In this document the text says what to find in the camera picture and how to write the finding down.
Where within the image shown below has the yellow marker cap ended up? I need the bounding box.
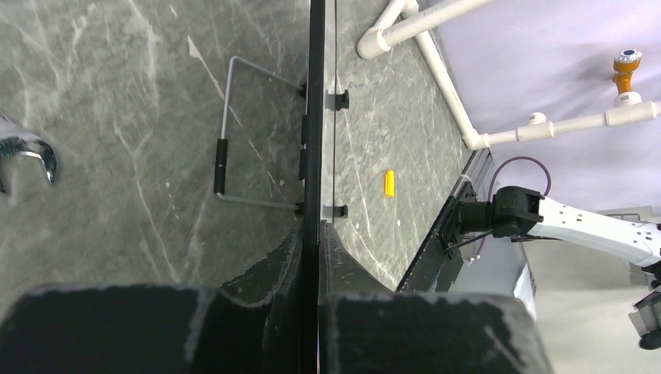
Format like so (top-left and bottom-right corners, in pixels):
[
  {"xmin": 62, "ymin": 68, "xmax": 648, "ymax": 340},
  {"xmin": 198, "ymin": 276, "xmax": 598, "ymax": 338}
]
[{"xmin": 384, "ymin": 170, "xmax": 395, "ymax": 198}]

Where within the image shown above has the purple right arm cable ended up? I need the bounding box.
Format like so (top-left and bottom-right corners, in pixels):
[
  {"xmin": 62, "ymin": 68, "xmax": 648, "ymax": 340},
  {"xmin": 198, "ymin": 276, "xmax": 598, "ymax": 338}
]
[{"xmin": 467, "ymin": 155, "xmax": 553, "ymax": 264}]

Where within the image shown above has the silver open-end wrench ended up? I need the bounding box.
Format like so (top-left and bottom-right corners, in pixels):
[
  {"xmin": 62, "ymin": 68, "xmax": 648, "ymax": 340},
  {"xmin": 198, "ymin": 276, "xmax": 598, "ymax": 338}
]
[{"xmin": 1, "ymin": 111, "xmax": 58, "ymax": 185}]

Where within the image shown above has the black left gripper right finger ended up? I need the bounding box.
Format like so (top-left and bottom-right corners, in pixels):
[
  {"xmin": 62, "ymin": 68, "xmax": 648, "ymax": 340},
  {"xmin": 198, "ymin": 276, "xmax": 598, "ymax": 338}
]
[{"xmin": 318, "ymin": 223, "xmax": 553, "ymax": 373}]

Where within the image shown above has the white pvc pipe frame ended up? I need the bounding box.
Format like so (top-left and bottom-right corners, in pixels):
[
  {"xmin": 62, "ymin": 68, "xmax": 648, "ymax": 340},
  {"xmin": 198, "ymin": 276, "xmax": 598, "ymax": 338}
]
[{"xmin": 357, "ymin": 1, "xmax": 660, "ymax": 150}]

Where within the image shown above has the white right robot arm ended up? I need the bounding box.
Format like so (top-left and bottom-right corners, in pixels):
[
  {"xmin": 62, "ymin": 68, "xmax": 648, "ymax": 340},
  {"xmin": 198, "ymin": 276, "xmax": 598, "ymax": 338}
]
[{"xmin": 457, "ymin": 186, "xmax": 660, "ymax": 351}]

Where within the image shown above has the black framed whiteboard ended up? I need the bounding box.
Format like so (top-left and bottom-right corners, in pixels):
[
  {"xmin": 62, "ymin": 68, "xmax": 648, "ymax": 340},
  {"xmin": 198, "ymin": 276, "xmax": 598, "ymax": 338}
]
[{"xmin": 302, "ymin": 1, "xmax": 347, "ymax": 244}]

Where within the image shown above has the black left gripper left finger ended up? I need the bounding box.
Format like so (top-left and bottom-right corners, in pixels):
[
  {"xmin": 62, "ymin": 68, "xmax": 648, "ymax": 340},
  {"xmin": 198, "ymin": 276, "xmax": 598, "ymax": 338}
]
[{"xmin": 1, "ymin": 225, "xmax": 302, "ymax": 373}]

